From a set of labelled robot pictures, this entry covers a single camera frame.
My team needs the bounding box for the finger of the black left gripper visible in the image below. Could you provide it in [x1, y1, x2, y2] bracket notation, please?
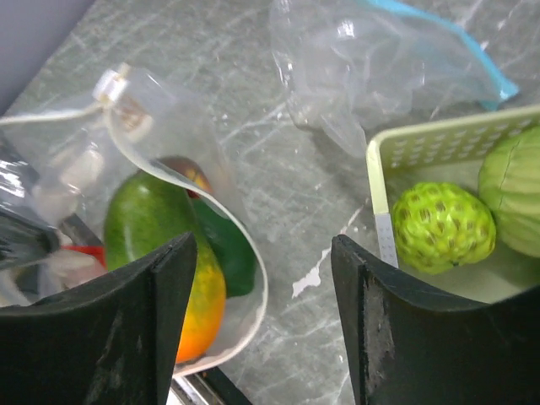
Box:
[1, 210, 60, 270]

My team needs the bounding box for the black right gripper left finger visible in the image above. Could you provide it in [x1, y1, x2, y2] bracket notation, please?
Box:
[1, 234, 197, 404]

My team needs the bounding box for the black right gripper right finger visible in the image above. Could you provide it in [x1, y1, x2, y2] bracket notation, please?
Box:
[331, 235, 539, 405]

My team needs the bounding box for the clear polka dot zip bag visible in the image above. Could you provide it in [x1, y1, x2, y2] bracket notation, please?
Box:
[1, 64, 268, 375]

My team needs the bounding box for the orange green mango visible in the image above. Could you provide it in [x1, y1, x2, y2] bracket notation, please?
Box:
[103, 168, 229, 365]

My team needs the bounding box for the dark green avocado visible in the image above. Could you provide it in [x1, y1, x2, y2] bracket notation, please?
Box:
[192, 197, 257, 298]

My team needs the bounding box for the clear blue-zipper plastic bag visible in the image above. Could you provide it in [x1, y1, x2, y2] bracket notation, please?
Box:
[269, 1, 519, 157]

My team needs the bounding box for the green custard apple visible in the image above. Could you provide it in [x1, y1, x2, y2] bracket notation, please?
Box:
[391, 182, 497, 275]

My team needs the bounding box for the light green cabbage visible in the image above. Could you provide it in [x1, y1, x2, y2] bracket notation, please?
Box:
[478, 127, 539, 257]

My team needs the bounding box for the pale green plastic basket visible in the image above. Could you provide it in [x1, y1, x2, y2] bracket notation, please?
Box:
[365, 105, 539, 304]

